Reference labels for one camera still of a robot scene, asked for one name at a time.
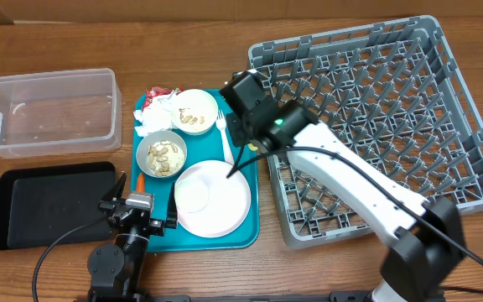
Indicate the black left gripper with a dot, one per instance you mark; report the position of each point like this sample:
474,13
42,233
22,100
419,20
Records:
158,226

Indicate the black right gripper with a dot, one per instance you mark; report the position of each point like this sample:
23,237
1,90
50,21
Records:
237,134

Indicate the teal plastic tray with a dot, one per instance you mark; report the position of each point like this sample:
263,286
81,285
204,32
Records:
207,146

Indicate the grey bowl with peanuts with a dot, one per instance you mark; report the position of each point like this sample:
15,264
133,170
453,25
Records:
161,154

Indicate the orange carrot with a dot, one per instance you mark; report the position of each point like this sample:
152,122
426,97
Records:
141,184

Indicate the black plastic bin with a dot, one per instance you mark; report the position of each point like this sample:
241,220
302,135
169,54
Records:
38,205

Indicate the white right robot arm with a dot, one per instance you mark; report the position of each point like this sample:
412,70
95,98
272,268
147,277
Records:
424,238

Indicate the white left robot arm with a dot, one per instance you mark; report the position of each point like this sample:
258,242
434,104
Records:
116,268

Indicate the grey dishwasher rack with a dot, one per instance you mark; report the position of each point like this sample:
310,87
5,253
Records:
393,93

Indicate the clear plastic bin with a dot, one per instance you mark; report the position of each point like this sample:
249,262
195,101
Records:
60,112

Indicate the white plastic cup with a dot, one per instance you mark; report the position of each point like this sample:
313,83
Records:
191,195

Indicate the white plastic fork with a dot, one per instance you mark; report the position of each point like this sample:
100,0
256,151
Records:
221,126

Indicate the crumpled white napkin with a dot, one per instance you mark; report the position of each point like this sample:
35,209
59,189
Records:
156,116

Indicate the red snack wrapper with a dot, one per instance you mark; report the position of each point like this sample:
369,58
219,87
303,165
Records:
160,93

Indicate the white round plate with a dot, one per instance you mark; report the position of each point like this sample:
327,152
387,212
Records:
228,202

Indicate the cream bowl with peanuts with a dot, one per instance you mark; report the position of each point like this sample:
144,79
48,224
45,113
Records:
194,111

